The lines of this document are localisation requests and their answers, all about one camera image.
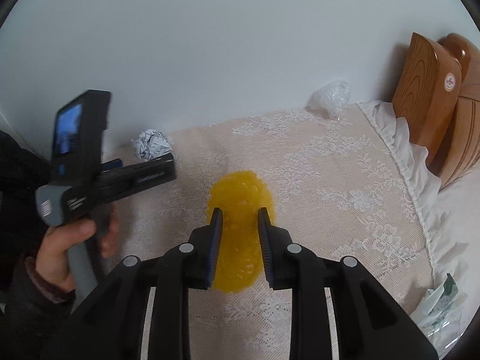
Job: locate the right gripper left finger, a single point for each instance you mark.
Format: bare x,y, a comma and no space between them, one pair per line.
142,298

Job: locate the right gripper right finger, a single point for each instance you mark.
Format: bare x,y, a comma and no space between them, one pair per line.
337,301

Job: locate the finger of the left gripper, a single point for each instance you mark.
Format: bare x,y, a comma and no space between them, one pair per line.
111,165

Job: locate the white green paper package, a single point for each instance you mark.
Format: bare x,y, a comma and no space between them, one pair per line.
440,315

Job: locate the yellow foam fruit net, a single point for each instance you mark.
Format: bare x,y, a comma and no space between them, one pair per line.
240,195

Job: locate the person's left hand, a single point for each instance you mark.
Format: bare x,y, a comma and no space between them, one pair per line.
51,262

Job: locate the crumpled printed paper ball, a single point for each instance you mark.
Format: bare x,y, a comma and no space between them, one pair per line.
151,145

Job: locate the lace tablecloth with ruffle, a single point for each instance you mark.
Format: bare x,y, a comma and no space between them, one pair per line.
349,186

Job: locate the crumpled clear plastic bag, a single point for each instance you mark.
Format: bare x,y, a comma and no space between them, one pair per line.
332,98

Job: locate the wooden bed headboard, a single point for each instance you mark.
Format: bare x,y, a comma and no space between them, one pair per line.
438,95

